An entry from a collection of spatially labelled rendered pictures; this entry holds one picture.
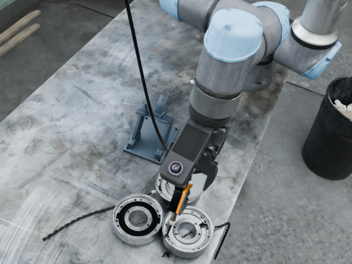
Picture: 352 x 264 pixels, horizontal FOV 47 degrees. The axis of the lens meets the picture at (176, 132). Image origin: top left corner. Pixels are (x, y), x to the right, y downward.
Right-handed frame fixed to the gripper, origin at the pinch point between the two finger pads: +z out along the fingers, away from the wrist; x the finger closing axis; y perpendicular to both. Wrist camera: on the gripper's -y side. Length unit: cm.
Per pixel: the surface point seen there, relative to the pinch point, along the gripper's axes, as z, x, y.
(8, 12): 72, 165, 134
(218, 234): 12.5, -9.3, 5.0
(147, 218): 11.2, 5.3, -0.3
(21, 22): 76, 156, 135
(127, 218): 10.9, 8.8, -2.8
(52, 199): 14.5, 25.7, -4.9
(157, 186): 9.5, 6.9, 7.3
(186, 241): 10.5, -4.2, -1.6
